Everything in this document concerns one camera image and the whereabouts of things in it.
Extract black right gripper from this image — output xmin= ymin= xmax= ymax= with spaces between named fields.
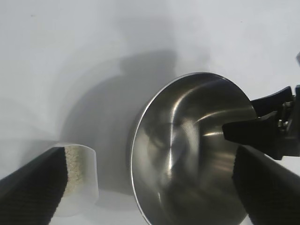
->
xmin=221 ymin=85 xmax=300 ymax=161

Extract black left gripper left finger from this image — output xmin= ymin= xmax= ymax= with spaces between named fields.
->
xmin=0 ymin=145 xmax=69 ymax=225

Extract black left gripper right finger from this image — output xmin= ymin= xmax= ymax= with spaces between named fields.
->
xmin=231 ymin=145 xmax=300 ymax=225

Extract white rice grains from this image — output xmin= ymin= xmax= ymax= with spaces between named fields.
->
xmin=63 ymin=145 xmax=90 ymax=197

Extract clear plastic measuring cup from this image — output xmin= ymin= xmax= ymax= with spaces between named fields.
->
xmin=55 ymin=144 xmax=99 ymax=210

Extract stainless steel mixing bowl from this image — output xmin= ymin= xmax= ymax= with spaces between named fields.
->
xmin=130 ymin=71 xmax=256 ymax=225

